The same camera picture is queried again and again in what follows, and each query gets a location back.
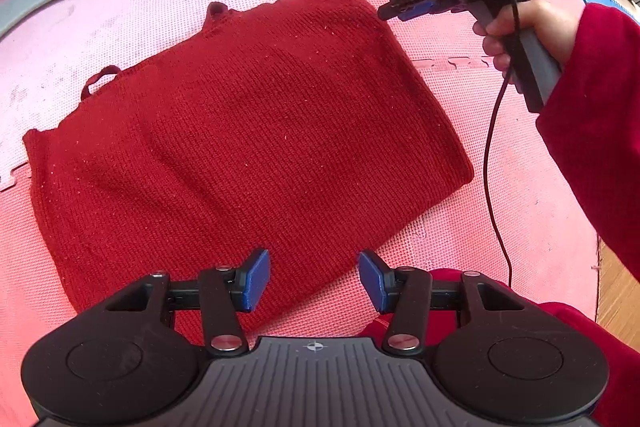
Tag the person's right forearm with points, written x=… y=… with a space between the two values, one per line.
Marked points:
x=595 y=117

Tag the person's red fleece robe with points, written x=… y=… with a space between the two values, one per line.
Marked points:
x=565 y=322

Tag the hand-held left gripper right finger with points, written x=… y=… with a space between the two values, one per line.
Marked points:
x=372 y=282

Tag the red knit sweater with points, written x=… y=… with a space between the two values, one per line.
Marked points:
x=250 y=132

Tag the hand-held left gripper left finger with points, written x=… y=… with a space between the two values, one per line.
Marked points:
x=257 y=279

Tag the person's right hand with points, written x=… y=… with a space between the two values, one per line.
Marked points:
x=550 y=27

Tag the pink foam floor mat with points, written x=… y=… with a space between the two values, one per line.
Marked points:
x=125 y=17

